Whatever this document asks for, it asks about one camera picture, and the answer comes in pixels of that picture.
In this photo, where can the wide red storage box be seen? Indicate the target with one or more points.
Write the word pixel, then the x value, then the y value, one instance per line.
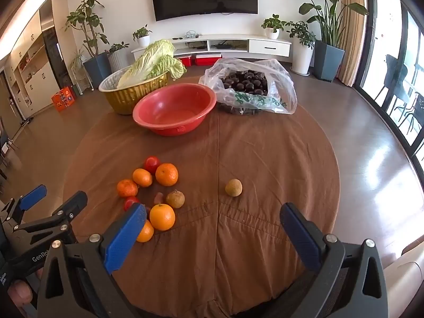
pixel 208 59

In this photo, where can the beige sofa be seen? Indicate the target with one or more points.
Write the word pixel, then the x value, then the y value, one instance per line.
pixel 407 271

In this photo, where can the tall plant in grey pot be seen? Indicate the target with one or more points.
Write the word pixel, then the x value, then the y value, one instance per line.
pixel 96 69

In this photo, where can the brown tablecloth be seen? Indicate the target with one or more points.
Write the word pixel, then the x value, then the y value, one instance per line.
pixel 248 155

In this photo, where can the clear plastic bag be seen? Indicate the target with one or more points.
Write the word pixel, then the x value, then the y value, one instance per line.
pixel 281 82

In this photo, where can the plant in white ribbed pot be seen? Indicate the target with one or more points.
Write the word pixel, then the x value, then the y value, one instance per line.
pixel 117 61

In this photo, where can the brown round fruit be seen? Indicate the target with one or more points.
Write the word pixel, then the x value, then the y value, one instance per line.
pixel 175 198

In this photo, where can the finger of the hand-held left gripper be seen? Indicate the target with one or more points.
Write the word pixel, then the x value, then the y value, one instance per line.
pixel 33 196
pixel 71 207

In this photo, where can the small red storage box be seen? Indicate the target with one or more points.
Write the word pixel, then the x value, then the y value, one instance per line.
pixel 186 61

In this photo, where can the orange cardboard box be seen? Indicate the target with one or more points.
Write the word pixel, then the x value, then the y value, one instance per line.
pixel 63 99

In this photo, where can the napa cabbage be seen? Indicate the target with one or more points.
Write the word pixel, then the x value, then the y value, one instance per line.
pixel 155 59

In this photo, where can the large rough mandarin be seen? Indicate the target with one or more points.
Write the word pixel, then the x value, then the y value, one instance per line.
pixel 166 174

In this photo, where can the red plastic basin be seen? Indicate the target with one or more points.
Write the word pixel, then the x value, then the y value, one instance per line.
pixel 172 106

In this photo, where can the person's left hand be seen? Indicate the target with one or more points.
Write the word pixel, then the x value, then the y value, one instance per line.
pixel 20 294

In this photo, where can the white television cabinet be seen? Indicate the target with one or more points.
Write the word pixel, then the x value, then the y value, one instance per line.
pixel 268 48

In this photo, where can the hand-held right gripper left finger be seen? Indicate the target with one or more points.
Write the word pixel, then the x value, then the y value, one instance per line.
pixel 126 238

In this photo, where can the small mandarin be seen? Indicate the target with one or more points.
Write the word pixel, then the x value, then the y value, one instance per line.
pixel 127 188
pixel 142 177

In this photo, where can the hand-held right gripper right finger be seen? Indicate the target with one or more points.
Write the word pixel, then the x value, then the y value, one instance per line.
pixel 301 241

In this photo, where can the beige curtain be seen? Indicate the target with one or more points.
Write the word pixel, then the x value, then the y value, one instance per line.
pixel 352 33

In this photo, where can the smooth navel orange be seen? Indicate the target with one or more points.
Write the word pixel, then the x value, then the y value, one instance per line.
pixel 162 217

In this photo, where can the large-leaf plant in dark pot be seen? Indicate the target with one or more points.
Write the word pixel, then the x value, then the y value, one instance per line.
pixel 328 59

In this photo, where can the black outdoor chair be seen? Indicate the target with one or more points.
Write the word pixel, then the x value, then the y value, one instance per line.
pixel 415 106
pixel 396 69

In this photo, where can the plant in tall white pot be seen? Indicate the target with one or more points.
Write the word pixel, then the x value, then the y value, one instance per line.
pixel 302 56

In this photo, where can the small plant in white pot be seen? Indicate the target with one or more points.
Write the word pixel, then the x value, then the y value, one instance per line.
pixel 143 39

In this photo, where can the gold foil tray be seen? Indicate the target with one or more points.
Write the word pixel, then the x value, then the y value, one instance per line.
pixel 126 99

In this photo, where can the white wall cabinets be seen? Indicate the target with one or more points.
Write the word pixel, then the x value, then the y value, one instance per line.
pixel 36 79

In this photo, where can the small pinkish fruit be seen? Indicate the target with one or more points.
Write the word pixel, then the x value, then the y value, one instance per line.
pixel 159 198

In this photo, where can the red tomato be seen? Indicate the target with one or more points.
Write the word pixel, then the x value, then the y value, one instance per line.
pixel 151 164
pixel 130 202

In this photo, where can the tan round fruit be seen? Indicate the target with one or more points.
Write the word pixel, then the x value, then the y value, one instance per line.
pixel 234 187

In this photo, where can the bushy plant in white pot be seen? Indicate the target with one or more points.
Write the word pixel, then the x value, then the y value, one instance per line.
pixel 273 26

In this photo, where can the pile of dark chestnuts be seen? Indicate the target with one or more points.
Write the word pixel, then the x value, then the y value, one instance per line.
pixel 245 81

